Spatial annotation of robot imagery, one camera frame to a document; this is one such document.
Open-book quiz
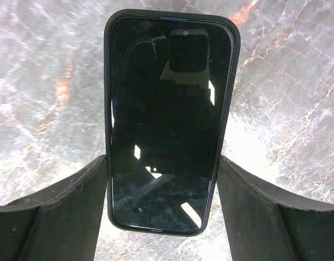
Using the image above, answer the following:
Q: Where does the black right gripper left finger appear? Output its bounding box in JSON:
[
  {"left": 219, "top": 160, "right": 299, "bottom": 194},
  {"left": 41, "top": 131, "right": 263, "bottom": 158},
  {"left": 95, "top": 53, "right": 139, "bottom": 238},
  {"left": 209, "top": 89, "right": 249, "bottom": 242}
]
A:
[{"left": 0, "top": 155, "right": 107, "bottom": 260}]

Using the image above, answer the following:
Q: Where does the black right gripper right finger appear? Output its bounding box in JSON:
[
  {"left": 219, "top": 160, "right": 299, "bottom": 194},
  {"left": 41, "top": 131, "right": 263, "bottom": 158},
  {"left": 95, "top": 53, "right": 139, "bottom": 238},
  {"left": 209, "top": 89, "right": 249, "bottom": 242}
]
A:
[{"left": 217, "top": 156, "right": 334, "bottom": 260}]

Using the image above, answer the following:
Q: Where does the black phone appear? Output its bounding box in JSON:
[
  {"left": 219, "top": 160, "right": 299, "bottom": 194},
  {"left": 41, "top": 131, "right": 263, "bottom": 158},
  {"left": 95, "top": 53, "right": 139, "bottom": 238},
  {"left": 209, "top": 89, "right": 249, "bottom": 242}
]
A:
[{"left": 104, "top": 9, "right": 241, "bottom": 237}]

